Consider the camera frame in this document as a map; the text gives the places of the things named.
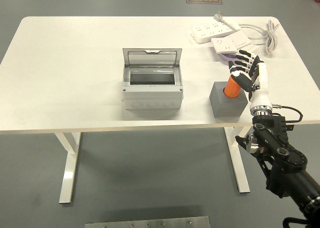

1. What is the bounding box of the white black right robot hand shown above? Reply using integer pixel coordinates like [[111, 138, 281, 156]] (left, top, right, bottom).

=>
[[227, 49, 272, 111]]

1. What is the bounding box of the orange cylindrical battery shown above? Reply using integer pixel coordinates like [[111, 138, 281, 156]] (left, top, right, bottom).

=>
[[223, 75, 241, 99]]

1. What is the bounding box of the white plastic enclosure box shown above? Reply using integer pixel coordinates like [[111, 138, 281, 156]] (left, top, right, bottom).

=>
[[121, 67, 185, 111]]

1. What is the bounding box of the smoky transparent hinged lid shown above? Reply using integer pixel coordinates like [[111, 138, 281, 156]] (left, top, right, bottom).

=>
[[122, 47, 183, 69]]

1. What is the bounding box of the white stacked panel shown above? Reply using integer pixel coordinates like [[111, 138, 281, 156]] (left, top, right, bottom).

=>
[[234, 43, 256, 55]]

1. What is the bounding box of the purple round dish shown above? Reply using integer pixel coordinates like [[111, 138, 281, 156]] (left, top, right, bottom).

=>
[[218, 51, 241, 63]]

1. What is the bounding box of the grey block with round hole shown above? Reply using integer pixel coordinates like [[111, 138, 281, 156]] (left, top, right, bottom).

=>
[[208, 80, 249, 118]]

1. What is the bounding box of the white power strip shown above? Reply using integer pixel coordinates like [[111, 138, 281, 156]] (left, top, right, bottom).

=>
[[191, 19, 242, 44]]

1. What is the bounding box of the white table leg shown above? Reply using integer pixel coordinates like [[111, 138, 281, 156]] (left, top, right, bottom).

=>
[[54, 132, 82, 204], [223, 126, 251, 194]]

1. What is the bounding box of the white power cord with plug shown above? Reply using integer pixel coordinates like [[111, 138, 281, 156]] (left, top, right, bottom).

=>
[[213, 11, 281, 55]]

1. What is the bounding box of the white wall switch panel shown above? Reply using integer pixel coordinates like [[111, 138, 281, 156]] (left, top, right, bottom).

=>
[[228, 30, 252, 49]]

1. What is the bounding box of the white wall socket panel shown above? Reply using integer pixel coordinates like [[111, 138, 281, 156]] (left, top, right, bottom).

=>
[[210, 36, 238, 55]]

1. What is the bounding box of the grey metal base plate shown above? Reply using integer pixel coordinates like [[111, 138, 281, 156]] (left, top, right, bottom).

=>
[[84, 215, 211, 228]]

